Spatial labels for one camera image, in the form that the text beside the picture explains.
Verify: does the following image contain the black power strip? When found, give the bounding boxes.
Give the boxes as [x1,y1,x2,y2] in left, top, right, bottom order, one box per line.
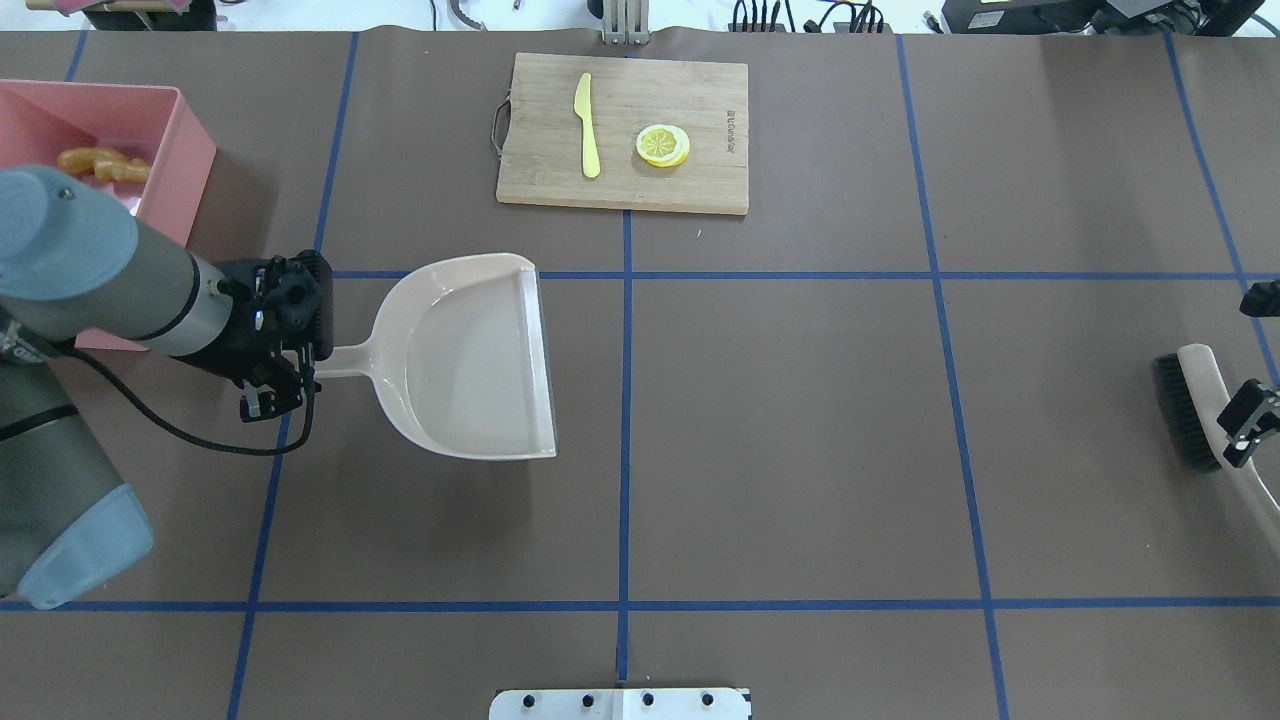
[724,1,892,35]

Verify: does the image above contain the yellow plastic knife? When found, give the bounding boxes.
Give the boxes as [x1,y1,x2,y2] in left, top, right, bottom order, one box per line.
[573,72,602,179]

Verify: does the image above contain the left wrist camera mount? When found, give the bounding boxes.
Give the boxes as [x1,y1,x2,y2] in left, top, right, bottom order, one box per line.
[252,249,334,361]

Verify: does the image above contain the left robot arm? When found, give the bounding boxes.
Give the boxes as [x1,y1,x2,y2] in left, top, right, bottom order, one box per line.
[1,164,334,610]

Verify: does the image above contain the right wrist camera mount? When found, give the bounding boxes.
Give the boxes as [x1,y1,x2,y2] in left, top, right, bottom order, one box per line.
[1239,279,1280,318]

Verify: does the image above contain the aluminium frame post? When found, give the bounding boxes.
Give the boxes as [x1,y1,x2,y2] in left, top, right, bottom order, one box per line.
[600,0,650,46]

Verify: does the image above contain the beige plastic dustpan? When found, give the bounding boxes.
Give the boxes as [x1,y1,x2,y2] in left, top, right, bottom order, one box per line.
[315,252,558,461]

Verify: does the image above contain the bamboo cutting board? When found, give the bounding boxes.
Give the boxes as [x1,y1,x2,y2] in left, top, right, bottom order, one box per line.
[495,53,750,217]

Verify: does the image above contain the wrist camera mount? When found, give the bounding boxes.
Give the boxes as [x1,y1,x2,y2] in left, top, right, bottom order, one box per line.
[252,249,334,361]
[1239,279,1280,318]

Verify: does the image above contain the beige hand brush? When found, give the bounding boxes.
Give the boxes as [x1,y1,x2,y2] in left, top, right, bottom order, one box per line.
[1152,343,1279,553]

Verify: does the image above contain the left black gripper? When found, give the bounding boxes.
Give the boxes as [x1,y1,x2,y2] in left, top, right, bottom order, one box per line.
[205,260,323,421]

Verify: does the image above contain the pink plastic bin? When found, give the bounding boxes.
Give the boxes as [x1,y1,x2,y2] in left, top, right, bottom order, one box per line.
[1,79,232,357]

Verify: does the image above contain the white camera mast base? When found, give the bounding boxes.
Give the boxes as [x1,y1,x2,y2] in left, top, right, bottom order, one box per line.
[488,687,754,719]

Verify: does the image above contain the tan toy ginger root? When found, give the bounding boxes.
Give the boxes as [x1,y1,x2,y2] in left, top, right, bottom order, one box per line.
[55,146,151,184]

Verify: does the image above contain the yellow toy lemon slices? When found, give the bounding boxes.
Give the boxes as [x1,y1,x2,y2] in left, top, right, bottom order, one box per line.
[634,124,691,168]

